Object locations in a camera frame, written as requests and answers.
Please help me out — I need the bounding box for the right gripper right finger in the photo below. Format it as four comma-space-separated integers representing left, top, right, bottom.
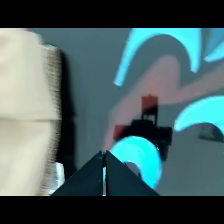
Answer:
105, 150, 160, 197

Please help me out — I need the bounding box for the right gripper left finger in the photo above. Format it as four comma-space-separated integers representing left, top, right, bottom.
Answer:
50, 150, 105, 197

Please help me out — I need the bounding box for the cream hooded sweatshirt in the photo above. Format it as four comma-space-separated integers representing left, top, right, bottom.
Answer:
0, 28, 66, 197

